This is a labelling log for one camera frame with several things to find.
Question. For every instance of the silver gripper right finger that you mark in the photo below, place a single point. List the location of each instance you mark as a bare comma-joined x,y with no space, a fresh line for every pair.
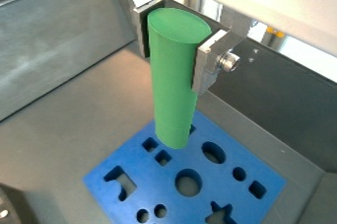
214,54

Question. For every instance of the black object at corner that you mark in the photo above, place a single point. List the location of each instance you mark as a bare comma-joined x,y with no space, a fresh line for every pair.
15,208

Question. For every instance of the green oval peg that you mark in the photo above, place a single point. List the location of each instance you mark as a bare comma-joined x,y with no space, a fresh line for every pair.
176,32

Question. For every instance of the blue shape sorter board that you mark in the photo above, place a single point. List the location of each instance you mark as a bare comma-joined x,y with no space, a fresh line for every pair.
210,182

